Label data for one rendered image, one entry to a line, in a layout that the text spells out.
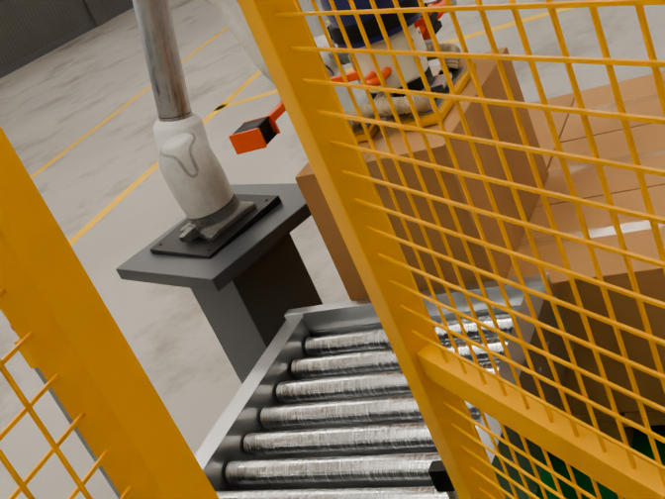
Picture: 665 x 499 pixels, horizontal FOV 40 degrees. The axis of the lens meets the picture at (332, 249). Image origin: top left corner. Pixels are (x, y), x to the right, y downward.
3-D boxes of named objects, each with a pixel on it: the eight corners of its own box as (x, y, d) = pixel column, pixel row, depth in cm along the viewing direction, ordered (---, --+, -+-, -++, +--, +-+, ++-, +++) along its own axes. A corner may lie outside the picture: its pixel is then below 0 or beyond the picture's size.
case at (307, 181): (499, 293, 216) (443, 145, 200) (354, 311, 237) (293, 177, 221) (549, 174, 262) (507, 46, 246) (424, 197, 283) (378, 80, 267)
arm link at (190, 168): (189, 227, 259) (152, 160, 249) (180, 206, 275) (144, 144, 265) (239, 199, 260) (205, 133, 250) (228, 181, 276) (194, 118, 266)
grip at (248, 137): (266, 148, 213) (257, 128, 211) (237, 154, 217) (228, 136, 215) (280, 132, 220) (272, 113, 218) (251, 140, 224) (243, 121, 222)
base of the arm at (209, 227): (170, 242, 270) (161, 226, 268) (225, 200, 280) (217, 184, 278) (201, 249, 256) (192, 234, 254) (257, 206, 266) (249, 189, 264)
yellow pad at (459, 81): (442, 123, 212) (434, 103, 210) (404, 132, 217) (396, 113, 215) (477, 68, 238) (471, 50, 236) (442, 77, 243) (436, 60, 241)
